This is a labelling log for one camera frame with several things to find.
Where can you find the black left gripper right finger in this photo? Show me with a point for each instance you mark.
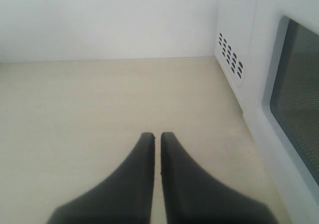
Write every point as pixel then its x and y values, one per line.
pixel 192 196

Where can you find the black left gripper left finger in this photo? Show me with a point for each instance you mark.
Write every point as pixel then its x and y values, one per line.
pixel 125 197

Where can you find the white microwave oven body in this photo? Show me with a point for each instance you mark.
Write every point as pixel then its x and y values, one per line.
pixel 235 23

